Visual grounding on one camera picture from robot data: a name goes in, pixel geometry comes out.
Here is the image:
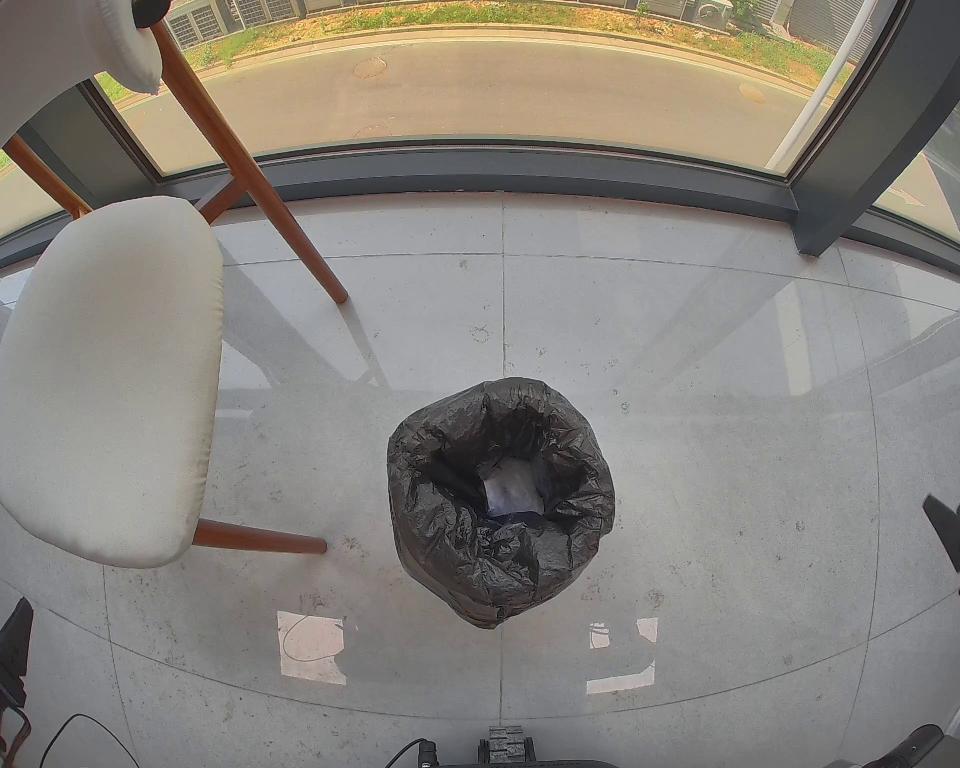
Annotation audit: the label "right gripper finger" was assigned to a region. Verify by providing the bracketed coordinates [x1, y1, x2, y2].
[922, 494, 960, 576]

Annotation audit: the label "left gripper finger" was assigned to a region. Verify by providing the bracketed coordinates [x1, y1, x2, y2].
[0, 597, 36, 688]

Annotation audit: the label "white paper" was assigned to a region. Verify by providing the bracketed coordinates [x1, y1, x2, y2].
[480, 460, 546, 520]

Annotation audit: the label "black plastic bag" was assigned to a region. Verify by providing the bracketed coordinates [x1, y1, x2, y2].
[387, 378, 618, 631]

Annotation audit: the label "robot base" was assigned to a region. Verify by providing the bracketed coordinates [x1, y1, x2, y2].
[386, 723, 621, 768]

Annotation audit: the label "white cushioned wooden chair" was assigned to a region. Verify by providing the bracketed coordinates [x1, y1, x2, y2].
[0, 0, 351, 570]

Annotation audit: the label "window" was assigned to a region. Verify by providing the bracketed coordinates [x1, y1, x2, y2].
[0, 0, 960, 261]

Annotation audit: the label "black cable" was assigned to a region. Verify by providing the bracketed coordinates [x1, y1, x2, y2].
[37, 711, 141, 768]

